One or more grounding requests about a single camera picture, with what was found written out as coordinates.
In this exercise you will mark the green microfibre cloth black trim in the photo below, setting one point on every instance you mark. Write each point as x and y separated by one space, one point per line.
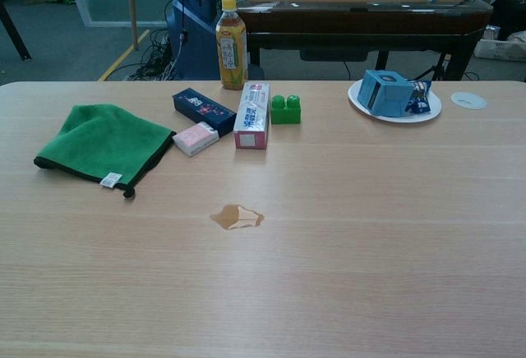
102 144

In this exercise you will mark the brown liquid spill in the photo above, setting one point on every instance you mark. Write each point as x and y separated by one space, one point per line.
232 215

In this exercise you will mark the white pink toothpaste box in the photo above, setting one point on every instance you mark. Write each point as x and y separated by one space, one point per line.
251 116

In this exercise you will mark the green toy building brick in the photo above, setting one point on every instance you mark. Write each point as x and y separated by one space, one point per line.
285 113

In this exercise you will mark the pink playing card box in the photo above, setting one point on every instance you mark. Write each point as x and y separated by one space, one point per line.
194 138

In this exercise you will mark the dark blue patterned box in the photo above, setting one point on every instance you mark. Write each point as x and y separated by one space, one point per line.
197 105

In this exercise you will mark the tea bottle yellow cap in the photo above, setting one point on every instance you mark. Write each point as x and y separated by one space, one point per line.
232 54

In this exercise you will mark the light blue carton box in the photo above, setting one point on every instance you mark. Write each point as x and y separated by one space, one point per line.
382 95

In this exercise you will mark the blue machine base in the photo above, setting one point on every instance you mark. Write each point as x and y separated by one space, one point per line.
195 38

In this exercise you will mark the blue snack packet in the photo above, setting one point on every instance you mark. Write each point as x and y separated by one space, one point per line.
420 97

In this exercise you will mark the dark wooden mahjong table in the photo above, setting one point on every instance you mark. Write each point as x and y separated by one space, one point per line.
361 21

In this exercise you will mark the white paper plate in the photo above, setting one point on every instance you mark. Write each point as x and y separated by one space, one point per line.
435 108

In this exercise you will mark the black tripod stand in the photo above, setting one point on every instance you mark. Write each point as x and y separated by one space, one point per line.
437 68

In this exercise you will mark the wooden pole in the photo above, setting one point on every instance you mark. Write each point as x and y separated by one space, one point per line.
132 9

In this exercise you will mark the white plastic basket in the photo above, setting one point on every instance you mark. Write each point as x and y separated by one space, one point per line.
499 50

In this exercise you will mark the black table leg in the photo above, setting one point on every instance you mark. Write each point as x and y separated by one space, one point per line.
14 33

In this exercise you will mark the black bag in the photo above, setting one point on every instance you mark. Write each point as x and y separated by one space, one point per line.
509 17

